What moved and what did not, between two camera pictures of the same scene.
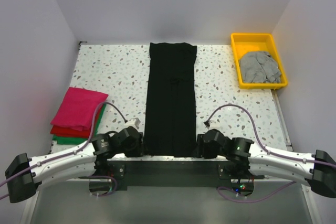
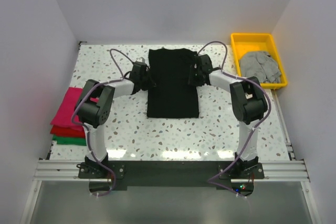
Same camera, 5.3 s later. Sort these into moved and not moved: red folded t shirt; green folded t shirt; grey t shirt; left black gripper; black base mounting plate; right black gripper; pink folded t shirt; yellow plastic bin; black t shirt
Moved: black t shirt; left black gripper; right black gripper
Not moved: grey t shirt; red folded t shirt; yellow plastic bin; green folded t shirt; pink folded t shirt; black base mounting plate
